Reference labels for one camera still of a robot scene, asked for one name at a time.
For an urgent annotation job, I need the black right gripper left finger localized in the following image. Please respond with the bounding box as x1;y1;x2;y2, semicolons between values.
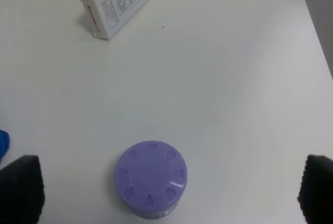
1;155;45;223

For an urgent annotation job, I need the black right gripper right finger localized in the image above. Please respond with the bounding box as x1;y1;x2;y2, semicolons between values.
298;154;332;223

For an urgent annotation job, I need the purple round lidded jar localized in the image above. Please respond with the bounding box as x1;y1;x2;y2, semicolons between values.
113;140;187;219

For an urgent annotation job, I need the blue rolled towel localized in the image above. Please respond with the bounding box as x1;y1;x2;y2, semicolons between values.
0;130;10;162

